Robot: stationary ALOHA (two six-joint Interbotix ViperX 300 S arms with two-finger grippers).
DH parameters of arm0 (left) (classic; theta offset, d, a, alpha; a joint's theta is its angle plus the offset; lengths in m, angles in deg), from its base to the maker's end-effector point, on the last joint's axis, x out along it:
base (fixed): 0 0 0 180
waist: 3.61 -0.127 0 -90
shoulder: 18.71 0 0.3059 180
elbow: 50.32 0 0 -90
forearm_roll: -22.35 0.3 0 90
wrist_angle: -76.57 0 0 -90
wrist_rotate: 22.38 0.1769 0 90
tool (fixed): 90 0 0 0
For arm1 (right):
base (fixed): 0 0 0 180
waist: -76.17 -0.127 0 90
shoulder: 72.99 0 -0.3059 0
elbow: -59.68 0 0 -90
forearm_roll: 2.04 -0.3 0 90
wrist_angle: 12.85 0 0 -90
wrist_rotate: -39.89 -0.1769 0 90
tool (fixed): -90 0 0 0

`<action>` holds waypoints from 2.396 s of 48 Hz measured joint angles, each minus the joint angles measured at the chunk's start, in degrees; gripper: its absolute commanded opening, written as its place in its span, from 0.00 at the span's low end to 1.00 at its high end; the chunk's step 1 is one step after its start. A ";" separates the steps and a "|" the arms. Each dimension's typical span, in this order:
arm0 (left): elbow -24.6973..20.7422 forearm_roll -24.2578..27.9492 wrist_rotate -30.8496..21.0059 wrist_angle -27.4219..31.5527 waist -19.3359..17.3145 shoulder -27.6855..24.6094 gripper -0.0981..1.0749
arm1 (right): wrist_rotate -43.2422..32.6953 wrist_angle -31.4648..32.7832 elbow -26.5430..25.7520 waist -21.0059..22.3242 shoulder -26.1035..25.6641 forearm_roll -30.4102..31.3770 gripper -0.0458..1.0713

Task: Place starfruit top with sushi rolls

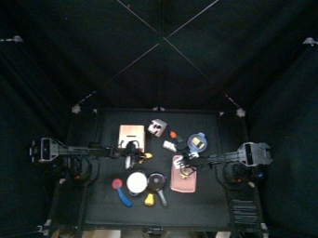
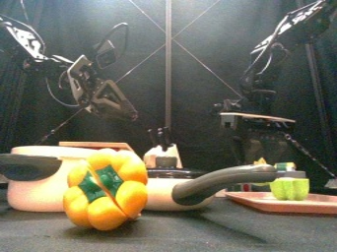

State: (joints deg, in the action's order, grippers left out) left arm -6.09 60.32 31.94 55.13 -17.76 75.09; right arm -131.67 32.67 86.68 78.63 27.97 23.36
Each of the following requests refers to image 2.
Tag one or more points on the vertical metal frame pole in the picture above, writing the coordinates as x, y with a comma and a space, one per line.
168, 65

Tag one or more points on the yellow toy food piece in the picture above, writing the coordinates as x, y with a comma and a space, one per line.
260, 161

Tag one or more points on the red white small toy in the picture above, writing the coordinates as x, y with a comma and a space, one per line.
244, 187

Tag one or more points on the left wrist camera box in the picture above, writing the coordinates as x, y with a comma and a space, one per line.
105, 54

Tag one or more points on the green bell pepper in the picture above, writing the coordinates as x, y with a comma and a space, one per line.
288, 189

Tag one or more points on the white knife block black knives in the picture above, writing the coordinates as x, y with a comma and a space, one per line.
163, 154

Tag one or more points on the dark frame pole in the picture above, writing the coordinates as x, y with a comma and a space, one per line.
317, 98

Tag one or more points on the sushi roll toy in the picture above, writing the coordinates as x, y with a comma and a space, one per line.
288, 170

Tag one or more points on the wooden board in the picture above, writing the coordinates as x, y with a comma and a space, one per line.
93, 145

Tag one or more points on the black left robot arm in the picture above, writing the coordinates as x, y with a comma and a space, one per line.
25, 42

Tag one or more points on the pink tray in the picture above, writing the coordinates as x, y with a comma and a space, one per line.
284, 203

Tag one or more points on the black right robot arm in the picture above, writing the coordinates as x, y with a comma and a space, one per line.
280, 42

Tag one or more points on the yellow toy bell pepper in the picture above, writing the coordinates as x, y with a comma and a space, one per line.
107, 190

